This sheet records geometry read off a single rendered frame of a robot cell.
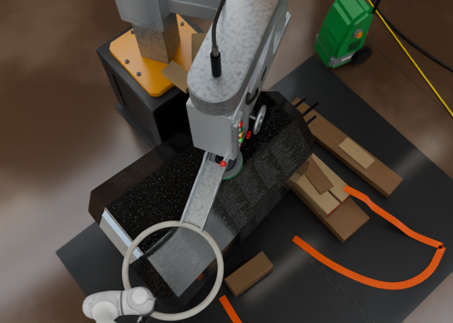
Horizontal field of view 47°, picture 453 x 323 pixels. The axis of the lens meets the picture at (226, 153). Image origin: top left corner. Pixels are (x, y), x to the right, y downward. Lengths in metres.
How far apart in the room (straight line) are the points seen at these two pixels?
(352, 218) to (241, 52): 1.77
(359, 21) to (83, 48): 2.15
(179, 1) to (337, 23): 1.51
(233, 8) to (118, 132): 1.93
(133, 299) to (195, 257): 0.70
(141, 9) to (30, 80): 1.81
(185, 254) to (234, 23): 1.26
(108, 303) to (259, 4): 1.39
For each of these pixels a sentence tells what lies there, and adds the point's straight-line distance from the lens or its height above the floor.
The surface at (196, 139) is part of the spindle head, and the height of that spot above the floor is 1.24.
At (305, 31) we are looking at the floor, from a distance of 4.38.
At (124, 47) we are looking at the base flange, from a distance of 3.37.
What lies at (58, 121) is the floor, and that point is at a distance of 4.13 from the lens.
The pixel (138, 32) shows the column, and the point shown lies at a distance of 3.10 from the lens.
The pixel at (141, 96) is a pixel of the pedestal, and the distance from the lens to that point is 3.20.
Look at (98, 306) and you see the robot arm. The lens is 2.29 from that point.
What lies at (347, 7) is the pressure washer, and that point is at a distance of 3.86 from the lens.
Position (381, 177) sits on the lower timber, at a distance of 3.75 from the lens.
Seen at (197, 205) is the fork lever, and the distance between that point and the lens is 2.68.
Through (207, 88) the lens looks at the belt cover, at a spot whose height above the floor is 1.70.
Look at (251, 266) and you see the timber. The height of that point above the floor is 0.14.
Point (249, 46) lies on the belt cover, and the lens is 2.16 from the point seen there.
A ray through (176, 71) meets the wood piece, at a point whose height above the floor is 0.83.
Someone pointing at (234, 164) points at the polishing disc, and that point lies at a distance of 2.83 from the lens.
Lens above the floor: 3.45
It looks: 66 degrees down
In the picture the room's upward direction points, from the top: 3 degrees counter-clockwise
